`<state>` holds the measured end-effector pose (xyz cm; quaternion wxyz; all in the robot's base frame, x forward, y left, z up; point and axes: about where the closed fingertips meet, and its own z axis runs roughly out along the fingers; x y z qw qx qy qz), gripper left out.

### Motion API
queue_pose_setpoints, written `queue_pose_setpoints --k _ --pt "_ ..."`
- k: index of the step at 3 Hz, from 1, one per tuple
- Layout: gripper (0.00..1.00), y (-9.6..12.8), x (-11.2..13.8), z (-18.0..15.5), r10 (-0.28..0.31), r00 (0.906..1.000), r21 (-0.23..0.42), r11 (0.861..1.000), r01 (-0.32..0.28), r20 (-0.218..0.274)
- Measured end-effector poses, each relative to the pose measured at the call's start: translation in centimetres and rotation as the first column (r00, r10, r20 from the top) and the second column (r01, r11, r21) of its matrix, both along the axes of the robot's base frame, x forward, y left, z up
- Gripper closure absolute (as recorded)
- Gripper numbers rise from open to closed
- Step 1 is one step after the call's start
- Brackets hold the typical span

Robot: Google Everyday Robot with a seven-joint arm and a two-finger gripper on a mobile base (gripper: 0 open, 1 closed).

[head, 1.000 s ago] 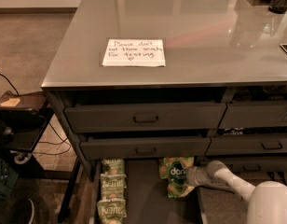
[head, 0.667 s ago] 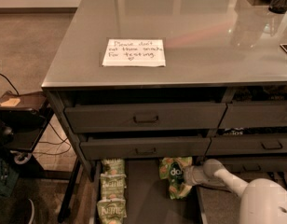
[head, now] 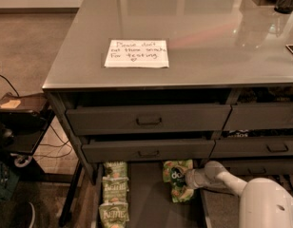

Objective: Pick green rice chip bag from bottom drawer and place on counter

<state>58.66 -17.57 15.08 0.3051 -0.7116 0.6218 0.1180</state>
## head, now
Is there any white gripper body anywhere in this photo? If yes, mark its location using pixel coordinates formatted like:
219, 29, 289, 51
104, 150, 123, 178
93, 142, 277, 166
185, 169, 211, 189

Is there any green dang rice chip bag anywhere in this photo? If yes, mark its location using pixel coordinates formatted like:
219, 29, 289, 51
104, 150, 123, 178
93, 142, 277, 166
169, 160, 194, 202

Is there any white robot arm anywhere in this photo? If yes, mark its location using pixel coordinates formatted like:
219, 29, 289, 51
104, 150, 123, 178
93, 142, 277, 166
185, 161, 293, 228

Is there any bottom right grey drawer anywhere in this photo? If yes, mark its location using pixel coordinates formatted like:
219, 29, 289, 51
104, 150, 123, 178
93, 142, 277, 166
202, 158, 293, 177

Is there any grey drawer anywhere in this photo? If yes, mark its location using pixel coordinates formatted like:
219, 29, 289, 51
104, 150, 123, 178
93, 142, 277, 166
82, 139, 214, 162
210, 136, 293, 159
225, 102, 293, 131
202, 158, 293, 177
66, 104, 230, 135

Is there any middle left grey drawer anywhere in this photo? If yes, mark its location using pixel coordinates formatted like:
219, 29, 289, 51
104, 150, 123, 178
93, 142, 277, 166
82, 139, 214, 162

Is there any middle right grey drawer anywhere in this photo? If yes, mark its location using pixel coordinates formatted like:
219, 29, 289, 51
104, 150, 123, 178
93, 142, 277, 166
210, 136, 293, 159

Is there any top left grey drawer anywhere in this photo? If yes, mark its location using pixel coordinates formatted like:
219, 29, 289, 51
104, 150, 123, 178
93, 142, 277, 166
66, 104, 230, 135

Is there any open bottom left drawer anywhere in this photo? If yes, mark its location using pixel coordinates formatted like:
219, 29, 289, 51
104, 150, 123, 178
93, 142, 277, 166
92, 161, 208, 228

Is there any top right grey drawer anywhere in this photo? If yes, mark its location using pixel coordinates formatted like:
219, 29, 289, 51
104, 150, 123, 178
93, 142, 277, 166
225, 102, 293, 131

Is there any middle green kettle chip bag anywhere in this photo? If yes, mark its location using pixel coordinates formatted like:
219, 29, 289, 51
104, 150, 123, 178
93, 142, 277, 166
102, 177, 128, 203

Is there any green kettle chip bag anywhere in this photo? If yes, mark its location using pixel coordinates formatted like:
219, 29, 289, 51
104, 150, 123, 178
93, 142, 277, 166
99, 201, 129, 228
102, 177, 128, 203
104, 161, 127, 179

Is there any top green kettle chip bag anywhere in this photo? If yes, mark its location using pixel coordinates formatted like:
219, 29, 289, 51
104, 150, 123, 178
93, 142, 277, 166
104, 161, 127, 179

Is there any bottom green kettle chip bag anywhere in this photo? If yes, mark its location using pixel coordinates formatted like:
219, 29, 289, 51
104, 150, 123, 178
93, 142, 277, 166
99, 201, 129, 228

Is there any grey metal drawer cabinet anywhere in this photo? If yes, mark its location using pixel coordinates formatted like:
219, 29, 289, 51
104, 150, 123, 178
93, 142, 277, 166
43, 0, 293, 228

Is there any white handwritten paper note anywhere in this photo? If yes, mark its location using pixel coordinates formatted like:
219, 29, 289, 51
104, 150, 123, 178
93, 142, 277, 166
104, 40, 169, 68

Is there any black shoe white sole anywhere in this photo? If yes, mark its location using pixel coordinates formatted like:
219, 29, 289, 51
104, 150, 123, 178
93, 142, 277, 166
10, 202, 35, 228

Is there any black side cart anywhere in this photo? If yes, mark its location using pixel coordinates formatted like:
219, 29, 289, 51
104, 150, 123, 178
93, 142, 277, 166
0, 93, 54, 181

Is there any green plastic crate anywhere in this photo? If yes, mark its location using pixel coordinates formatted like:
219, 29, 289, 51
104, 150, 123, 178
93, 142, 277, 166
0, 161, 19, 201

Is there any tan sticky note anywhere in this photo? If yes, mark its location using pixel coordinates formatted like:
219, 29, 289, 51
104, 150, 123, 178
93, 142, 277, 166
0, 100, 21, 109

